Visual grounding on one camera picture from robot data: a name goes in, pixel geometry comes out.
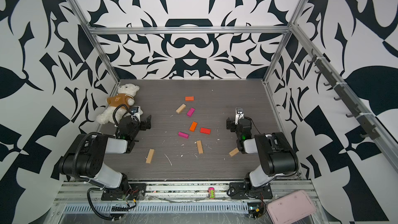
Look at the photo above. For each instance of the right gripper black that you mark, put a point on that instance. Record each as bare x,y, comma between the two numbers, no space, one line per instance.
232,124

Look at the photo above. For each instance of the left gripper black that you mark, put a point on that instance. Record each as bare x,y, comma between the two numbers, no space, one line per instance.
143,126

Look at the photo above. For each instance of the red block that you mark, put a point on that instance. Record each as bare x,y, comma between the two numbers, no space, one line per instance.
205,131

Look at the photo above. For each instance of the natural wood block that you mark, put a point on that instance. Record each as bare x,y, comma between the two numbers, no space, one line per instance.
150,156
200,147
234,152
181,108

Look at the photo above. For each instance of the orange block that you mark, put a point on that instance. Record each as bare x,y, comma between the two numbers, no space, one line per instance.
189,98
193,126

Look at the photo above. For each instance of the magenta block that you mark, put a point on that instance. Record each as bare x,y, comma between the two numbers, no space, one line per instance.
190,112
183,135

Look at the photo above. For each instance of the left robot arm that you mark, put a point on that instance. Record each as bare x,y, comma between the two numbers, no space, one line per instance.
84,160

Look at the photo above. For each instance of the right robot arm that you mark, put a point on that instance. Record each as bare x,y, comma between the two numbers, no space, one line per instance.
277,158

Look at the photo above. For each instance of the white teddy bear brown shirt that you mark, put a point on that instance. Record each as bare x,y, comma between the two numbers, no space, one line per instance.
119,104

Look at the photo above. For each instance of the green circuit board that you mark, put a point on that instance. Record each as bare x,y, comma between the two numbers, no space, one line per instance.
255,210

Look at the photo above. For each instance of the pink tray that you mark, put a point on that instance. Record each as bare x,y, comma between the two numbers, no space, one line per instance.
291,208

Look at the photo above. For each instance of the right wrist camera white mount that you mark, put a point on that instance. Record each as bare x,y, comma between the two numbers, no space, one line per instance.
239,114

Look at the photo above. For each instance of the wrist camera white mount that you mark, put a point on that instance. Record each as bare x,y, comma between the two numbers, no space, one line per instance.
135,113
239,114

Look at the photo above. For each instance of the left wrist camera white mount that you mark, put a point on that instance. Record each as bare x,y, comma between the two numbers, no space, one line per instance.
135,113

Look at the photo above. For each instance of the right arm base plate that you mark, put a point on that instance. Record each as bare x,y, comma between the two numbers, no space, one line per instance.
241,191

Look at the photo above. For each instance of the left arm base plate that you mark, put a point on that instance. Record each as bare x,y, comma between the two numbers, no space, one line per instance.
135,191

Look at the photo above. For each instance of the white cable duct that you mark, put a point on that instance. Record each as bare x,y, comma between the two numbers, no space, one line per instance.
169,208

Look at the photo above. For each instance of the wall hook rail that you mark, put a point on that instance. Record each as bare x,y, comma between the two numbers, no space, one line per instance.
345,94

